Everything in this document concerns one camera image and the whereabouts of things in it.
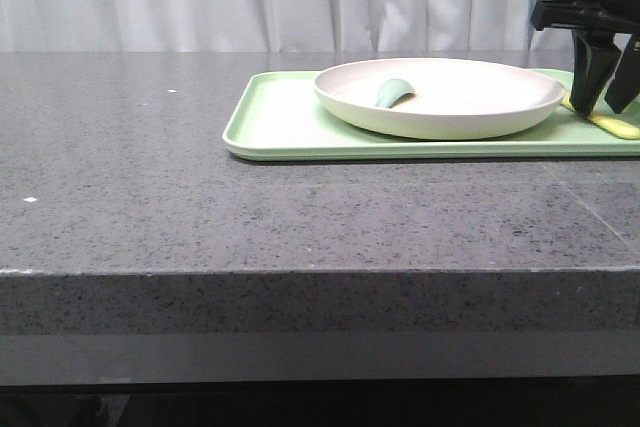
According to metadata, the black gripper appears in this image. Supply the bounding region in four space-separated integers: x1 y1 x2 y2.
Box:
530 0 639 115

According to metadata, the yellow plastic fork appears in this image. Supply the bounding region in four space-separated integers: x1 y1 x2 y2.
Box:
560 95 639 140

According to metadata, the beige round plate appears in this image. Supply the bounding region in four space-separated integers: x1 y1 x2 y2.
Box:
314 58 565 141

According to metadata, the green plastic spoon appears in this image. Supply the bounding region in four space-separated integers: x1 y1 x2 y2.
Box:
375 78 415 109

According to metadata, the light green serving tray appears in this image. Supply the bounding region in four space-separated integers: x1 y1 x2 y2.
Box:
222 71 639 162

